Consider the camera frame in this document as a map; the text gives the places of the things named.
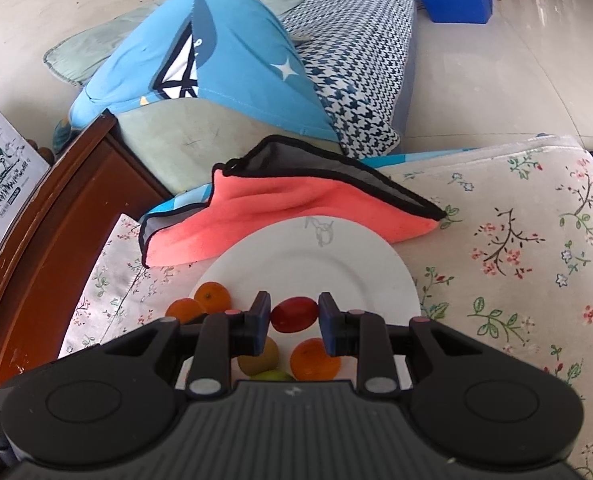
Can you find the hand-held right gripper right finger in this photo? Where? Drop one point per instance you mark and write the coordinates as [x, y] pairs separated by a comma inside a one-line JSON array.
[[326, 320]]

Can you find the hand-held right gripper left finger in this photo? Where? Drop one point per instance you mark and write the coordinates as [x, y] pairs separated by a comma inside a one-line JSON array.
[[262, 320]]

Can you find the red cherry tomato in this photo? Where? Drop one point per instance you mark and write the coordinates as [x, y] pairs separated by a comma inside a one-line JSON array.
[[294, 314]]

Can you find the small orange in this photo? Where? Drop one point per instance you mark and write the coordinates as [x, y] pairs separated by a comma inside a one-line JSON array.
[[184, 310], [315, 358], [214, 296]]

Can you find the brown kiwi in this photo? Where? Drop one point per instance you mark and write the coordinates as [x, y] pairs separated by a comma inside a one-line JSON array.
[[259, 360]]

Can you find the green jujube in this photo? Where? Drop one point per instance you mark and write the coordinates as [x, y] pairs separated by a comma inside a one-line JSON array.
[[274, 375]]

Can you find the white plate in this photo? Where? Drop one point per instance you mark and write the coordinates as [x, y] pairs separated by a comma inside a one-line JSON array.
[[301, 260]]

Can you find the pink towel with black trim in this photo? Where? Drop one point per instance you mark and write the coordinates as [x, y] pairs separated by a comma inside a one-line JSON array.
[[256, 210]]

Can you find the floral tablecloth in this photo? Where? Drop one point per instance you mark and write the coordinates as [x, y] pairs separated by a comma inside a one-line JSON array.
[[526, 285]]

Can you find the houndstooth sofa cover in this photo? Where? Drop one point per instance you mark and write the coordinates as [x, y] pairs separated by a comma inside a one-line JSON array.
[[356, 60]]

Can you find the blue whale pillow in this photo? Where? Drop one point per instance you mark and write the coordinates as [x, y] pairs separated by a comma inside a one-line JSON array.
[[236, 50]]

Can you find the cow print carton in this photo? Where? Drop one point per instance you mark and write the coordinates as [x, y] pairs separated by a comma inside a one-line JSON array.
[[1, 175]]

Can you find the blue plastic basket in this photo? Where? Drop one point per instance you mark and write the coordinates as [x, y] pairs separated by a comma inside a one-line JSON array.
[[456, 7]]

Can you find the wooden bed frame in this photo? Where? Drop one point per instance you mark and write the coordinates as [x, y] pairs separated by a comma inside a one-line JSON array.
[[51, 235]]

